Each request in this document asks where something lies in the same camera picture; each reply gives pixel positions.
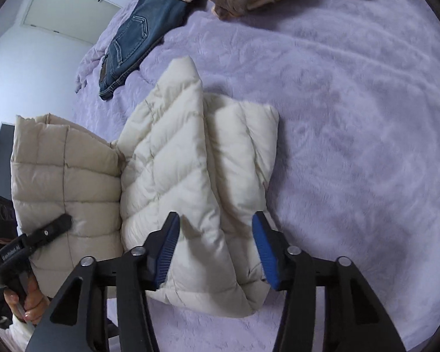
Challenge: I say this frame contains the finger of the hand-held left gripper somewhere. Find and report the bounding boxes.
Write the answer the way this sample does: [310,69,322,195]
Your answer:
[24,213,73,251]

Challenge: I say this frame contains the white closet door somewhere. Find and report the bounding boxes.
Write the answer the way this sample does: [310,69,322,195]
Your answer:
[20,0,124,47]

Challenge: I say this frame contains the blue jeans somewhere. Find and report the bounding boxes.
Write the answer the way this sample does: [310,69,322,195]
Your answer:
[98,0,202,101]

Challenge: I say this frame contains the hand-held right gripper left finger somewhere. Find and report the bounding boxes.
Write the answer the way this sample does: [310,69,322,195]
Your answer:
[25,211,181,352]

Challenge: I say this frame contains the black speaker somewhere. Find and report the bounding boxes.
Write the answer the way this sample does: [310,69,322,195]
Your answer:
[0,191,16,229]

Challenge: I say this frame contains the purple fleece blanket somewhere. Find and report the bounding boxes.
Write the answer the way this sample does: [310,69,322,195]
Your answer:
[71,0,440,352]

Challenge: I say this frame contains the cream puffer jacket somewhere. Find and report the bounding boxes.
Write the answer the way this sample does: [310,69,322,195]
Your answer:
[10,57,280,318]

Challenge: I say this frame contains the wall monitor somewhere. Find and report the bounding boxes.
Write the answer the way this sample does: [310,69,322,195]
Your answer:
[0,122,16,195]

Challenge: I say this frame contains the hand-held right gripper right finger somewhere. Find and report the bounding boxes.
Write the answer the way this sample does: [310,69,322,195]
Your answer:
[252,211,406,352]

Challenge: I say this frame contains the person's left hand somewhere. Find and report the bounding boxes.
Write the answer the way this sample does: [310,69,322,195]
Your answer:
[3,275,50,325]

